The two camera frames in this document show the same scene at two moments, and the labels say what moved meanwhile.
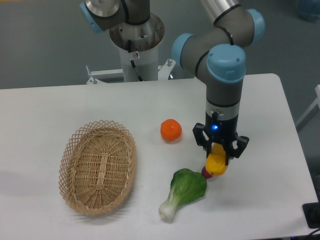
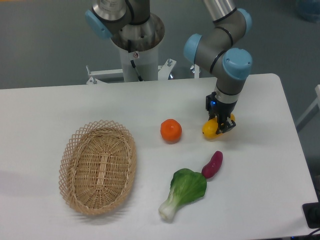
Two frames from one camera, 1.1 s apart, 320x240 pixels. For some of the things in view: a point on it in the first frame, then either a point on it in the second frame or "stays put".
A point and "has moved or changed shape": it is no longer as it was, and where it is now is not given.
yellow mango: x=215 y=161 has moved or changed shape
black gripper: x=217 y=130 → x=222 y=111
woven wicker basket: x=97 y=167 stays put
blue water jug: x=309 y=10 stays put
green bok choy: x=186 y=186 stays put
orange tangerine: x=171 y=129 stays put
